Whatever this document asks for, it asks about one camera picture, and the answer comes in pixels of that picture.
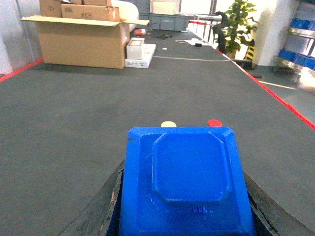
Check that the grey plastic crate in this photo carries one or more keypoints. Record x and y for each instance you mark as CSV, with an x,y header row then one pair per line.
x,y
165,22

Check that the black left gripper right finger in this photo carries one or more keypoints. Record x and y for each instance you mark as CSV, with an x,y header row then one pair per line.
x,y
270,219

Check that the white flat box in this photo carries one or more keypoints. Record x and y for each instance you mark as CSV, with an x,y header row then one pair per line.
x,y
139,54

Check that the yellow round button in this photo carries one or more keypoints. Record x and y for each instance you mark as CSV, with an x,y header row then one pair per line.
x,y
168,124

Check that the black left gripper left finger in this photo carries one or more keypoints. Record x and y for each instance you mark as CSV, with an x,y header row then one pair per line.
x,y
101,216

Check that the blue plastic part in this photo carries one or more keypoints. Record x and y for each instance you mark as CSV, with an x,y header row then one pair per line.
x,y
184,181

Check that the green potted plant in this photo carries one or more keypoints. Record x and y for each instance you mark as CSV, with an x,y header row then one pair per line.
x,y
240,25

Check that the large cardboard box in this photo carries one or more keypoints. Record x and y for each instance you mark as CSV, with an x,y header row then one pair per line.
x,y
83,33

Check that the red round button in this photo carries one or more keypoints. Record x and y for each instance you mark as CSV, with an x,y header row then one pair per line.
x,y
214,123

